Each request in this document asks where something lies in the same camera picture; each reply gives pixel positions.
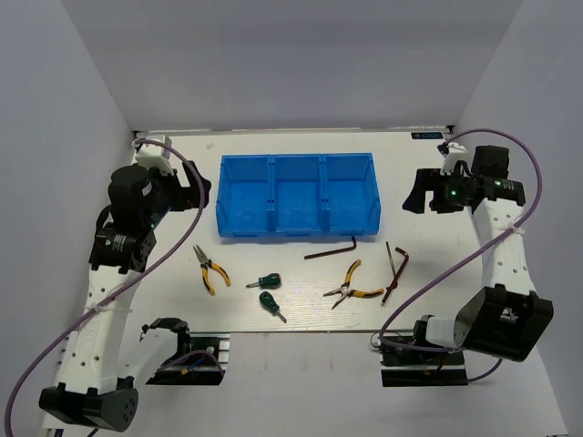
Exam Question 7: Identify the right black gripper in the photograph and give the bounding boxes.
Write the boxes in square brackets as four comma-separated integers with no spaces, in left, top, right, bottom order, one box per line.
[402,168,470,214]

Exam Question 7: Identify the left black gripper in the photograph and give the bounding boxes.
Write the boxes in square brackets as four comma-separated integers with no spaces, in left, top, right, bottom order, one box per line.
[142,160,210,227]

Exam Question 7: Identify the yellow black pliers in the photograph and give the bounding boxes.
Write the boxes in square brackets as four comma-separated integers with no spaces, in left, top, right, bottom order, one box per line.
[323,259,384,309]
[192,244,232,297]

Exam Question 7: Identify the green stubby screwdriver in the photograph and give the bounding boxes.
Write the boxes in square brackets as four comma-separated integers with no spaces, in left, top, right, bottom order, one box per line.
[259,291,287,323]
[246,273,282,290]

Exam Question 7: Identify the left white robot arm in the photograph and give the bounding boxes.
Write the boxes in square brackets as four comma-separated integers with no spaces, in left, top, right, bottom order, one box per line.
[39,159,211,432]

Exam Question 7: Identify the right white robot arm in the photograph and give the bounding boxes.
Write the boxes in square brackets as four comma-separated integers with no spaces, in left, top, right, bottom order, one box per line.
[403,142,554,363]

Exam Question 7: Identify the right corner label sticker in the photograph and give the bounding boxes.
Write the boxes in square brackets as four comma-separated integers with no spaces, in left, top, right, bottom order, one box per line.
[411,131,444,140]

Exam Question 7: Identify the thin straight hex key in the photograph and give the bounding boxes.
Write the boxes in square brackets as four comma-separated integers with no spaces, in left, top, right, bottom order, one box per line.
[385,240,396,279]

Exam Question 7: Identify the right bent hex key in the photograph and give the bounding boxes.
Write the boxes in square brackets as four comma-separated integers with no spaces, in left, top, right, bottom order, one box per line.
[382,247,410,305]

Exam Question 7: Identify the long dark hex key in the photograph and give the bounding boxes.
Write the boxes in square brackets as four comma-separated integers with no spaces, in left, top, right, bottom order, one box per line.
[303,236,357,260]

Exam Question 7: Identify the blue three-compartment bin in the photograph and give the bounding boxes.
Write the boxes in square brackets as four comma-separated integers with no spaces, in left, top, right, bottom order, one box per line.
[216,153,382,239]

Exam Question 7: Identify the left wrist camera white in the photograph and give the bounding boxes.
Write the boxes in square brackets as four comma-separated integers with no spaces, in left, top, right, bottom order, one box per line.
[132,135,173,177]

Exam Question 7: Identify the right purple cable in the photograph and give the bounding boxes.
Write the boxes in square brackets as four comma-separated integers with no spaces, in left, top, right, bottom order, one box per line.
[378,128,544,384]

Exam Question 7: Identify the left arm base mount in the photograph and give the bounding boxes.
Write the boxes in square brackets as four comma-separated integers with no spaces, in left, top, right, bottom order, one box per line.
[147,333,230,387]

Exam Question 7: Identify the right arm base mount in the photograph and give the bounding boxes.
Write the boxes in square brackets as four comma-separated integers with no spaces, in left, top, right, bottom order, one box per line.
[370,332,468,388]

